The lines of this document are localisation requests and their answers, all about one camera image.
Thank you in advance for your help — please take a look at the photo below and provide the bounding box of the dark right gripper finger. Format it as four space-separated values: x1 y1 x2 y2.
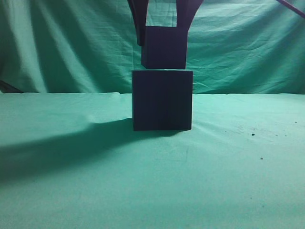
176 0 203 41

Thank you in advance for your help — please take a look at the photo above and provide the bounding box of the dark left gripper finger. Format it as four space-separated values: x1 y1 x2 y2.
127 0 148 46

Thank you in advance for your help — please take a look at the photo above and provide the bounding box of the purple cube block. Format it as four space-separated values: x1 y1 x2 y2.
141 26 188 69

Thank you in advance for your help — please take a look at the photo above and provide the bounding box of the dark purple groove box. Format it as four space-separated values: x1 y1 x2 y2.
132 70 193 131

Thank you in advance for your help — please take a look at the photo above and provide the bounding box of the green backdrop cloth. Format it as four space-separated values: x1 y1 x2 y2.
0 0 305 94

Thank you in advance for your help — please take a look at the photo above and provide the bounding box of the green table cloth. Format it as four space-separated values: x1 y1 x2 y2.
0 93 305 229

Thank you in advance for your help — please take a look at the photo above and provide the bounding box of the purple cable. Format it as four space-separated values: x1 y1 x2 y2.
276 0 305 18

